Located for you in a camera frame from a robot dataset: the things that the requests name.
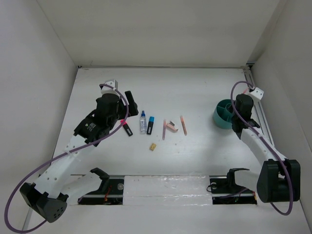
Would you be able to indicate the tan rectangular eraser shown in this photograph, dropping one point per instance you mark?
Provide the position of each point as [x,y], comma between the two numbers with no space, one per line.
[152,147]

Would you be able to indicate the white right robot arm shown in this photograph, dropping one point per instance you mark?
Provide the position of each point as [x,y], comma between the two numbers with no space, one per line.
[279,177]

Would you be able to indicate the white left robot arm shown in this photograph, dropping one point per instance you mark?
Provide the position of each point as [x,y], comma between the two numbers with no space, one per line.
[50,194]

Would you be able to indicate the aluminium rail at right edge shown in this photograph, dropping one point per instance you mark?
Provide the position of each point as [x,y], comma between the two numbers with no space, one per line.
[258,109]

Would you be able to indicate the teal round divided organizer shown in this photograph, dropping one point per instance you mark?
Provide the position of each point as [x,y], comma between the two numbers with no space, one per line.
[222,116]

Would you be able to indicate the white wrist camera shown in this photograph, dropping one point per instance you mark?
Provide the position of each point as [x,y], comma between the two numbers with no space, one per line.
[256,94]
[109,87]

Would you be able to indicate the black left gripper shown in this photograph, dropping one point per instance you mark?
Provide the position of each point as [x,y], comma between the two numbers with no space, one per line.
[132,106]

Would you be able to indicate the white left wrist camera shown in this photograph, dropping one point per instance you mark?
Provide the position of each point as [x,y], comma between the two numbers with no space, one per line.
[109,87]

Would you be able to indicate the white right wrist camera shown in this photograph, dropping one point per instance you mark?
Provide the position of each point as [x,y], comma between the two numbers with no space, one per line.
[256,94]

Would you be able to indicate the blue and black highlighter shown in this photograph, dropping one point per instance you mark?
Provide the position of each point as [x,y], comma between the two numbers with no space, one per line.
[150,125]

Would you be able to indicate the clear spray bottle blue cap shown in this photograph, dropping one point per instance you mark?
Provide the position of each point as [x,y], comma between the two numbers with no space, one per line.
[143,123]

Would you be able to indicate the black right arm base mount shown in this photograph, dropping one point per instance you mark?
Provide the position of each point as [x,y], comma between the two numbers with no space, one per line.
[225,191]

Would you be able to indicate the pink and black highlighter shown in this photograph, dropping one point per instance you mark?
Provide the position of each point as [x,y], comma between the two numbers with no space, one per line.
[126,128]

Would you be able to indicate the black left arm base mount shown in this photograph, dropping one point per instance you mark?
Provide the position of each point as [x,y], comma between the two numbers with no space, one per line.
[109,192]

